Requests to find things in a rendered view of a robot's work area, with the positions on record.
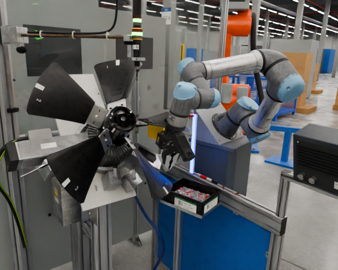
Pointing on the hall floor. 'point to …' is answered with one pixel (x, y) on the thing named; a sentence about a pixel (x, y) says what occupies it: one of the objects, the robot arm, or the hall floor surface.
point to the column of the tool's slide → (1, 107)
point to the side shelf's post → (73, 246)
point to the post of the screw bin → (177, 239)
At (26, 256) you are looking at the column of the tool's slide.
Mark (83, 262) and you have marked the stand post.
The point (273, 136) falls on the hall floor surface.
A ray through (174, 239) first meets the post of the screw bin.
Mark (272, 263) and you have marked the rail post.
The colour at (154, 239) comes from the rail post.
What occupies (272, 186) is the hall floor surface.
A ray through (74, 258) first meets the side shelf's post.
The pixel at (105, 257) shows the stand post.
